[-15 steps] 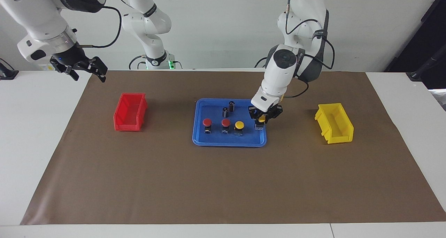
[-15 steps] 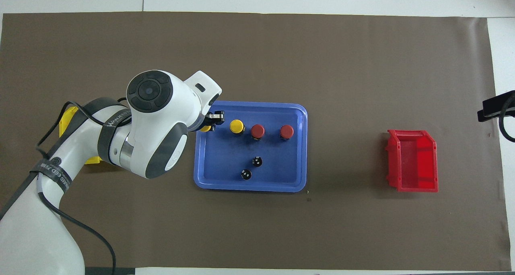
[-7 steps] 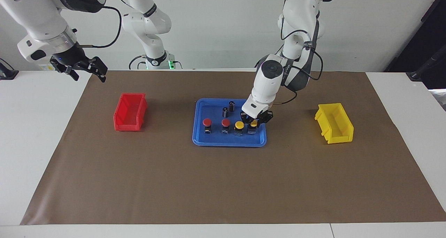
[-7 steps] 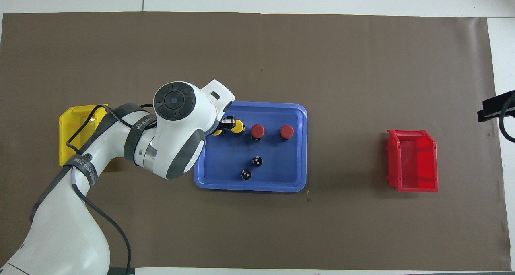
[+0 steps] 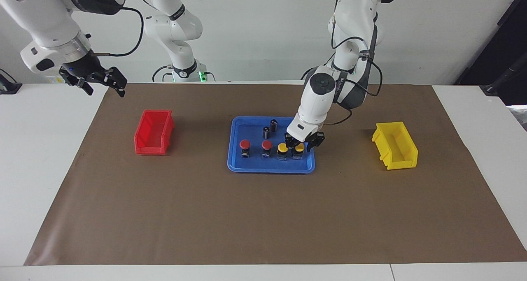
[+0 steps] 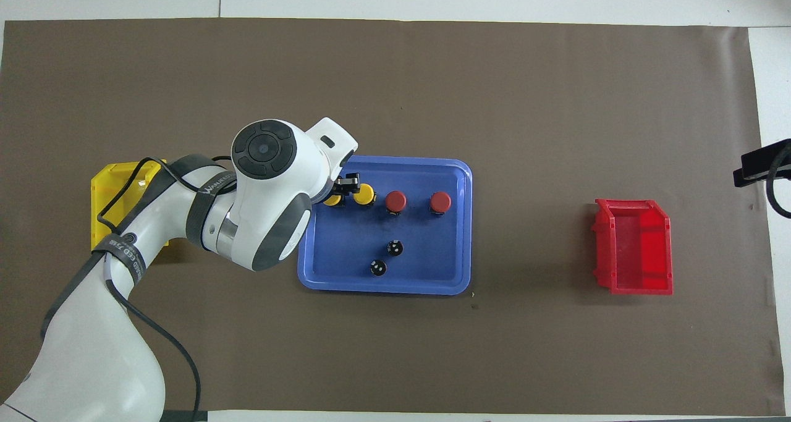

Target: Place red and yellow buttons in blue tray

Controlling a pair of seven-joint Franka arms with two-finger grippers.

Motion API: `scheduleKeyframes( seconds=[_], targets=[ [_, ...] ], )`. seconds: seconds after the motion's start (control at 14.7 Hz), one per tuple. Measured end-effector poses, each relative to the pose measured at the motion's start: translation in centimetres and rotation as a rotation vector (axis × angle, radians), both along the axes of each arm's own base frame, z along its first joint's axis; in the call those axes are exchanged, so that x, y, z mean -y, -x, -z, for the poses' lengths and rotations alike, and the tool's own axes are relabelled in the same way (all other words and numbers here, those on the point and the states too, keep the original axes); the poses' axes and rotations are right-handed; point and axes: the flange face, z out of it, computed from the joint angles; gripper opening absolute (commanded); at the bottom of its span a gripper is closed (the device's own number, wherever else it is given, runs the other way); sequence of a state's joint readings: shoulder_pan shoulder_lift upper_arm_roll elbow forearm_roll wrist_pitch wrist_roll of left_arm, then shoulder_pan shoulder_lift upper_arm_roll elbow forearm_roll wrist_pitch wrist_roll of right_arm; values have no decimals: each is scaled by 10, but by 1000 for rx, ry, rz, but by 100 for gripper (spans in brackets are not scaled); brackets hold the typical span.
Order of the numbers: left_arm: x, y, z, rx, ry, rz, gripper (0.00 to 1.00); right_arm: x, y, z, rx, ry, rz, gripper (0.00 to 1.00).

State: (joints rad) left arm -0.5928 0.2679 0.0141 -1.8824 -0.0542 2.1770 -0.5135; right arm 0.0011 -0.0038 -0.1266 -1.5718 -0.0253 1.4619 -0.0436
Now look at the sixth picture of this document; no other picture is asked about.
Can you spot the yellow push button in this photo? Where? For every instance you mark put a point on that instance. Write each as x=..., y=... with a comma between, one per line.
x=364, y=194
x=334, y=201

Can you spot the brown table mat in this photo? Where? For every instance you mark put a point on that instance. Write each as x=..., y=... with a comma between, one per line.
x=494, y=88

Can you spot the blue plastic tray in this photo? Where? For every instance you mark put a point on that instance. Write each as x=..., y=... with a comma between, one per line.
x=432, y=261

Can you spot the red push button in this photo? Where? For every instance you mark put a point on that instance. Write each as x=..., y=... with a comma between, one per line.
x=396, y=201
x=440, y=202

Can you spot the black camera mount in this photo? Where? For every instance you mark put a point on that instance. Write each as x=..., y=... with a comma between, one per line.
x=757, y=162

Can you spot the black cylindrical capacitor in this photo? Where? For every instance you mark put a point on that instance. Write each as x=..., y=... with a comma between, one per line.
x=378, y=267
x=395, y=248

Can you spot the yellow plastic bin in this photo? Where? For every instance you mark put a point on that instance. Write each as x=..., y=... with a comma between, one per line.
x=105, y=187

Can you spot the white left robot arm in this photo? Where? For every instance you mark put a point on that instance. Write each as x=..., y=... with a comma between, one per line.
x=86, y=348

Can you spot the red plastic bin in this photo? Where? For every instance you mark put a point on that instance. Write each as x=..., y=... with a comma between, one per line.
x=636, y=249

